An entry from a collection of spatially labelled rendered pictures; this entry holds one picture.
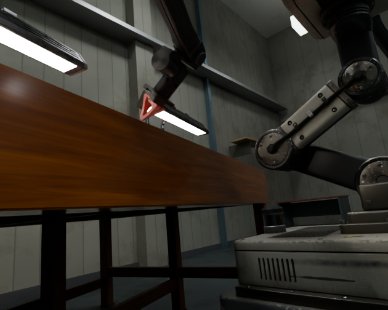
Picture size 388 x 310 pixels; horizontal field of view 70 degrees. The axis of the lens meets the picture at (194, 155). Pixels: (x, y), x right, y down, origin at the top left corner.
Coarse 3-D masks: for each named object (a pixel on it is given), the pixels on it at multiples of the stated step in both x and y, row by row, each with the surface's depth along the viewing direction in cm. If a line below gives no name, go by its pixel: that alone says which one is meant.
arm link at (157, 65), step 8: (168, 48) 74; (160, 56) 75; (168, 56) 74; (176, 56) 76; (200, 56) 79; (152, 64) 76; (160, 64) 74; (168, 64) 74; (176, 64) 77; (192, 64) 80; (200, 64) 82; (160, 72) 76; (168, 72) 76; (176, 72) 78
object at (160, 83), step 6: (162, 78) 82; (168, 78) 82; (144, 84) 82; (156, 84) 83; (162, 84) 82; (168, 84) 82; (174, 84) 82; (150, 90) 81; (156, 90) 82; (162, 90) 82; (168, 90) 82; (174, 90) 84; (156, 96) 80; (162, 96) 83; (168, 96) 84; (168, 102) 85
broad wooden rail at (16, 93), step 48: (0, 96) 34; (48, 96) 40; (0, 144) 33; (48, 144) 39; (96, 144) 47; (144, 144) 60; (192, 144) 81; (0, 192) 32; (48, 192) 38; (96, 192) 45; (144, 192) 57; (192, 192) 76; (240, 192) 114
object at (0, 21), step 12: (0, 12) 68; (0, 24) 66; (12, 24) 69; (24, 24) 74; (24, 36) 71; (36, 36) 74; (48, 36) 81; (12, 48) 75; (48, 48) 77; (60, 48) 82; (72, 60) 84; (84, 60) 90; (72, 72) 90
